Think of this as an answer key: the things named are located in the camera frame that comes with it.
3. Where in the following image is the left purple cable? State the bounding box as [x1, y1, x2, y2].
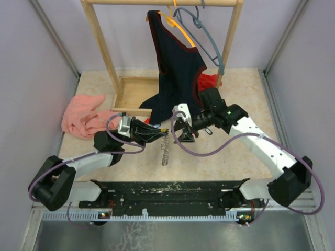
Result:
[28, 112, 146, 230]

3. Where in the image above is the dark navy vest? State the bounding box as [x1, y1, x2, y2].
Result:
[139, 10, 207, 125]

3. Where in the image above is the pink cloth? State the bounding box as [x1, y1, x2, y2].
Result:
[61, 94, 116, 140]

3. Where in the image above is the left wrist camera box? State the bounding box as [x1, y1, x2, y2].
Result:
[118, 116, 131, 137]

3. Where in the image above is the black key tag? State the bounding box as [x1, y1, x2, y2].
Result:
[205, 128, 213, 135]

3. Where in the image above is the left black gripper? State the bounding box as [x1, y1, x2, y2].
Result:
[117, 116, 168, 147]

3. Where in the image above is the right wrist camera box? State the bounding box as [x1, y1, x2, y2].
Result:
[172, 103, 192, 125]

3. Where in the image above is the grey-blue hanger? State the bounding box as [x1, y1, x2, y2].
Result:
[173, 6, 225, 75]

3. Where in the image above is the red cloth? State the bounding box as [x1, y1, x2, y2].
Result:
[197, 73, 217, 92]

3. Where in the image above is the yellow hanger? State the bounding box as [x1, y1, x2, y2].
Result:
[158, 5, 196, 48]

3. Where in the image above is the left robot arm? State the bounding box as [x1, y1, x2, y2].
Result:
[28, 113, 169, 211]

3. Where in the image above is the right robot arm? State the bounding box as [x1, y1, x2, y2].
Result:
[173, 87, 313, 207]

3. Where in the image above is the purple cable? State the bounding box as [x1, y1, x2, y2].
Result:
[170, 111, 326, 227]
[28, 112, 146, 230]

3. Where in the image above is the wooden clothes rack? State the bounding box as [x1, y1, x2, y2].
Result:
[81, 1, 243, 116]

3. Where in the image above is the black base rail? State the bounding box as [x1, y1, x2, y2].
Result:
[79, 180, 265, 217]

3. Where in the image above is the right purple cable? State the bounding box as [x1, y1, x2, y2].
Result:
[170, 111, 326, 227]

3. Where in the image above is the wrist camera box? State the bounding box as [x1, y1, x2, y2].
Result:
[118, 116, 131, 137]
[172, 103, 192, 125]

